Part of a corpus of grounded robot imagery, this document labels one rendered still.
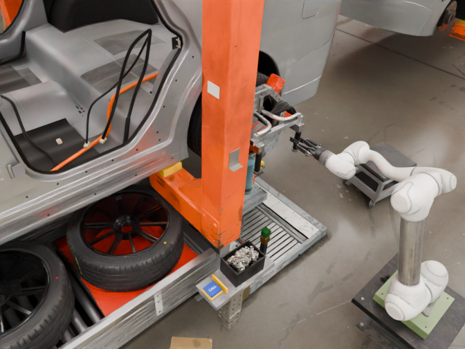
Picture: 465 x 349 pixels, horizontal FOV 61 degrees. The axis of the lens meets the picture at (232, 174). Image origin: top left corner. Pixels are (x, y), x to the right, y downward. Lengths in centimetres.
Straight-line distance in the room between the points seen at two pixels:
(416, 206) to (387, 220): 155
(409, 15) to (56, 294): 391
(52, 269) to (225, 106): 126
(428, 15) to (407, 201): 305
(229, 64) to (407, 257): 121
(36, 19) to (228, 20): 235
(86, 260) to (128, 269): 23
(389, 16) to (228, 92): 317
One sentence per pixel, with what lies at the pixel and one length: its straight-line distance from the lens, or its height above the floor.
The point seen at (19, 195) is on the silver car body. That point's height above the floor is 97.
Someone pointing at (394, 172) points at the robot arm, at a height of 103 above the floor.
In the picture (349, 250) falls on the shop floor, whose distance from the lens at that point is 306.
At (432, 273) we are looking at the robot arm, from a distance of 230.
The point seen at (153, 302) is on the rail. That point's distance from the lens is 229.
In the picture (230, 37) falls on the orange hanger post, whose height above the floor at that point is 171.
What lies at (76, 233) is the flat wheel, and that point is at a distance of 242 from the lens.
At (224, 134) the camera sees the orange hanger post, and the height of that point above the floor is 129.
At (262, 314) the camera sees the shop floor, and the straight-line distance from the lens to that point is 262.
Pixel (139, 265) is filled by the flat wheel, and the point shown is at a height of 50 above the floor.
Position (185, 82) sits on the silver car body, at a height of 124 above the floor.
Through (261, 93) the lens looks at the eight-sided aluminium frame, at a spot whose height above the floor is 111.
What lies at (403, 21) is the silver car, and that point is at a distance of 458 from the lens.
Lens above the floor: 226
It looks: 41 degrees down
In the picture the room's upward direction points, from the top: 4 degrees clockwise
